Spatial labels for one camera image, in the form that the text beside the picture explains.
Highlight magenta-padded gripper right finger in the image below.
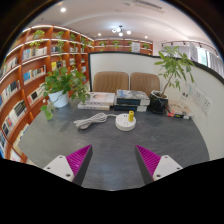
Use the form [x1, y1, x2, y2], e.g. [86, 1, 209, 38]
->
[134, 144, 184, 186]

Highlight small tree in black pot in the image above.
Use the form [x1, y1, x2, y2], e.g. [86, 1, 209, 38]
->
[148, 45, 196, 115]

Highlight purple and white banner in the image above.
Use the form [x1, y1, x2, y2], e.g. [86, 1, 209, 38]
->
[189, 43, 199, 63]

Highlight white wall socket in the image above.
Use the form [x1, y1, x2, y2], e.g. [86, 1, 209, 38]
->
[200, 96, 213, 116]
[193, 89, 204, 107]

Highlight white picture-cover book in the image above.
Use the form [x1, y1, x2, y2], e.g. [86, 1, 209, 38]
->
[83, 91, 116, 107]

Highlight white power strip cable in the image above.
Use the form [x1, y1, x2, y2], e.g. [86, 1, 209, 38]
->
[73, 112, 118, 130]

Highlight white curtains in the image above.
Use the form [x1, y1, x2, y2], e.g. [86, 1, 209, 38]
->
[196, 46, 224, 78]

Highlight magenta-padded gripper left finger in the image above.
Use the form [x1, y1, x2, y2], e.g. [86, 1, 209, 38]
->
[43, 144, 94, 187]

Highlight wooden bookshelf unit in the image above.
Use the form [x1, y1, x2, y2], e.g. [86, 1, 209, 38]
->
[0, 23, 154, 164]

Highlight tan cover book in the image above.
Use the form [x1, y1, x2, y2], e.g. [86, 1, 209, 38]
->
[167, 101, 194, 116]

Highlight tan padded chair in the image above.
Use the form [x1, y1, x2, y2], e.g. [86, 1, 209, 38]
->
[92, 70, 130, 94]
[129, 72, 161, 98]

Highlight ceiling air vent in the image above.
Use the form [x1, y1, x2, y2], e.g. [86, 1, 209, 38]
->
[133, 0, 166, 14]

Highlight multi-bulb ceiling lamp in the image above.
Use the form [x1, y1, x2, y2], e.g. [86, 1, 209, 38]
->
[111, 24, 133, 38]

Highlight white black-framed partition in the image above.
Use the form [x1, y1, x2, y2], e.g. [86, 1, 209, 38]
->
[88, 51, 224, 161]

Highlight thick grey-cover book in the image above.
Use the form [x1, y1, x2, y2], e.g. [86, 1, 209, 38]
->
[114, 89, 151, 107]

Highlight red and black book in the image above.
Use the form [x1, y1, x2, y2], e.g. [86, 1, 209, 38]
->
[166, 111, 191, 120]

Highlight leafy plant in white pot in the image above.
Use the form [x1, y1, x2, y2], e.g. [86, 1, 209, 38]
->
[40, 66, 91, 121]

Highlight thin white book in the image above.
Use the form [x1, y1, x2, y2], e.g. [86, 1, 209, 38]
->
[77, 101, 111, 111]

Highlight clear acrylic sign holder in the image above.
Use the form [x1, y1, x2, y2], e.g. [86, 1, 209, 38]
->
[179, 82, 198, 104]

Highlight thick dark-spine book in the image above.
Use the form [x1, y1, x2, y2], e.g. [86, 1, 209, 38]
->
[113, 103, 148, 113]

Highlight round white power strip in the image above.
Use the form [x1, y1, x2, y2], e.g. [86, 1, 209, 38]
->
[114, 113, 137, 132]

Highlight black track light rail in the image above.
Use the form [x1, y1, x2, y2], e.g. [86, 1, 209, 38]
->
[160, 39, 219, 56]

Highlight recessed ceiling lights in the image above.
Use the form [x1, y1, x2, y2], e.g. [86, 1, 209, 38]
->
[59, 6, 149, 39]

